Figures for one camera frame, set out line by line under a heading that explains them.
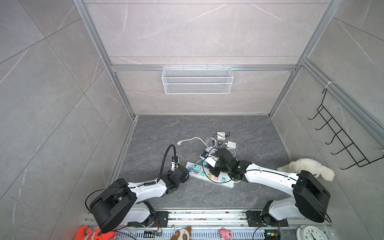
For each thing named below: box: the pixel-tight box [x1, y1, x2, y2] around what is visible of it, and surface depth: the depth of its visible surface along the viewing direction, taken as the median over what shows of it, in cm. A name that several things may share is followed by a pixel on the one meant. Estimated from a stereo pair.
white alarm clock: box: [295, 224, 328, 240], surface depth 68 cm
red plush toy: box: [74, 225, 117, 240], surface depth 64 cm
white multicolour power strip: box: [185, 161, 235, 189], surface depth 87 cm
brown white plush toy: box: [170, 226, 192, 240], surface depth 69 cm
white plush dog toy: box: [276, 158, 335, 182], surface depth 73 cm
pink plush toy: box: [218, 227, 233, 240], surface depth 69 cm
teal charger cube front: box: [193, 165, 201, 173], surface depth 87 cm
